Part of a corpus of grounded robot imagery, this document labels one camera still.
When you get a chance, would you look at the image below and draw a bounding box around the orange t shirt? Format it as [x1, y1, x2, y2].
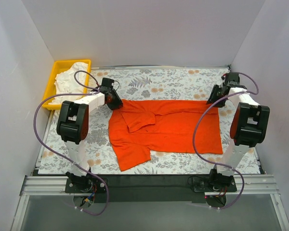
[108, 100, 223, 171]

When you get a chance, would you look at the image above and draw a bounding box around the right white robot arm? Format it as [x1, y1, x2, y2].
[207, 72, 270, 191]

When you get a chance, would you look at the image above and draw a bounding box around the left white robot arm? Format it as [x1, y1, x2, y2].
[56, 77, 123, 193]

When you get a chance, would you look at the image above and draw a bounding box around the white t shirt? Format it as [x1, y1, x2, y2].
[48, 62, 89, 105]

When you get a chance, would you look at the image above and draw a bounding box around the floral table mat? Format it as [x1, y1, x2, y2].
[37, 68, 228, 174]

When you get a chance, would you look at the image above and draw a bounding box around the yellow plastic bin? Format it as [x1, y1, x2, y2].
[43, 59, 91, 100]

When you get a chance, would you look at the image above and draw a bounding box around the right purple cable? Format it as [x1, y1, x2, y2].
[192, 72, 260, 210]

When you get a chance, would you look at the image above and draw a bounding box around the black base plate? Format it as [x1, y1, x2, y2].
[65, 174, 237, 203]

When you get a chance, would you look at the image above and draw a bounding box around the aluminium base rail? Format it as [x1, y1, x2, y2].
[20, 175, 279, 196]

